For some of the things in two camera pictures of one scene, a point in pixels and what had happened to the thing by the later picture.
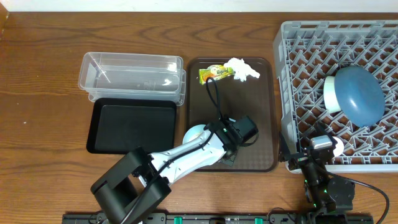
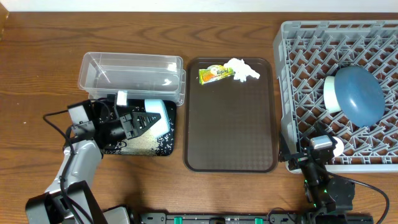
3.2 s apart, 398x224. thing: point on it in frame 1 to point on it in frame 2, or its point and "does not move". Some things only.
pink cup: [339, 147] does not move
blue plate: [360, 95] does not move
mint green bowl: [330, 98] does not move
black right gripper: [298, 159] does not move
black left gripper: [231, 163] to [129, 124]
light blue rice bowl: [193, 132] to [163, 125]
